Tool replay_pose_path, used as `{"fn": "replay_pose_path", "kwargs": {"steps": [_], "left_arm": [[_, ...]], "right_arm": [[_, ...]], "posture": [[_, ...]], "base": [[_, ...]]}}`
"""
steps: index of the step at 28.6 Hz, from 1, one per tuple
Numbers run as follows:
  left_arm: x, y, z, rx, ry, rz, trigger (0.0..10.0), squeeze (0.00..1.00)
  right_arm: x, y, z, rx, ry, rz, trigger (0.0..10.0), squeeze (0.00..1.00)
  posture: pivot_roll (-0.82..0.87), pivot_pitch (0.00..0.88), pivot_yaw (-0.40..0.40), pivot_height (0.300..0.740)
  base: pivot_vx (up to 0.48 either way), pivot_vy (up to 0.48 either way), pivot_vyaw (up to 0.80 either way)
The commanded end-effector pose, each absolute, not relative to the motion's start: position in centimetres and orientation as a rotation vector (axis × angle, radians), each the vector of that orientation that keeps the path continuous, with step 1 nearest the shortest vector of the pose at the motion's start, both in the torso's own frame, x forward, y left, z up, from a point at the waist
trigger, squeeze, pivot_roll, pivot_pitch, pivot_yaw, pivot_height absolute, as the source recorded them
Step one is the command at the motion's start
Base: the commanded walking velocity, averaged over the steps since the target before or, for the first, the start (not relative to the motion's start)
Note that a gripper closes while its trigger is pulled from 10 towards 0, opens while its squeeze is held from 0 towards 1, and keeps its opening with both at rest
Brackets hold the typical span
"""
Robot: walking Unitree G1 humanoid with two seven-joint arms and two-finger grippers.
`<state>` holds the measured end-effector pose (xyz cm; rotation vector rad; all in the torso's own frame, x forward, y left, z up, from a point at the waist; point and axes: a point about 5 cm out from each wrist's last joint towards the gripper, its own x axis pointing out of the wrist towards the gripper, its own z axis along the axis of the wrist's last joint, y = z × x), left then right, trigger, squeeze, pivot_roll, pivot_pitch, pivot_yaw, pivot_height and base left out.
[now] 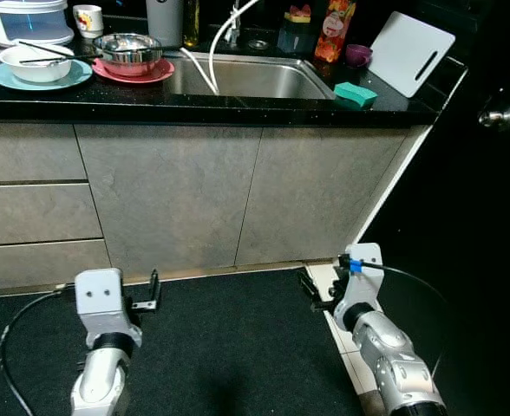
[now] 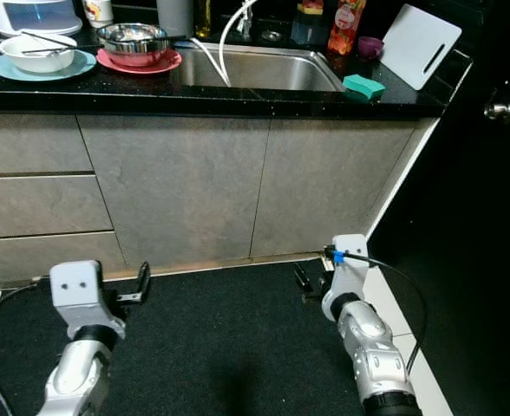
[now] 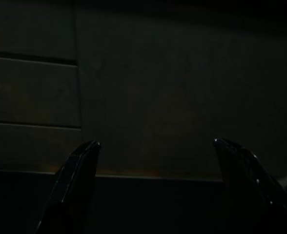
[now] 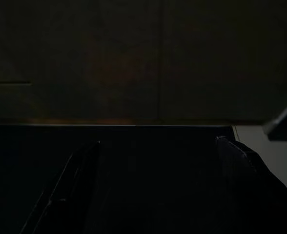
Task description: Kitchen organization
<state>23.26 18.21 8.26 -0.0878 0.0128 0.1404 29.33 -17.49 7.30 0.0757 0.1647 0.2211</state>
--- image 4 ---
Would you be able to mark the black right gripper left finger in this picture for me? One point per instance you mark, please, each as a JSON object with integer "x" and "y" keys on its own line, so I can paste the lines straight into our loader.
{"x": 72, "y": 185}

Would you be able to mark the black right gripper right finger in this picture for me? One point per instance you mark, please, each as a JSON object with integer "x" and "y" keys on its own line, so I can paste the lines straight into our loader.
{"x": 246, "y": 190}

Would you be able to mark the dark grey angled bar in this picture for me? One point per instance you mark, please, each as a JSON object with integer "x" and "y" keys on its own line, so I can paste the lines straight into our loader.
{"x": 283, "y": 122}

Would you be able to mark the dark wooden cabinet door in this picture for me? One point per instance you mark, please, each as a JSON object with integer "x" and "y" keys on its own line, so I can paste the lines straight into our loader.
{"x": 72, "y": 61}
{"x": 221, "y": 61}

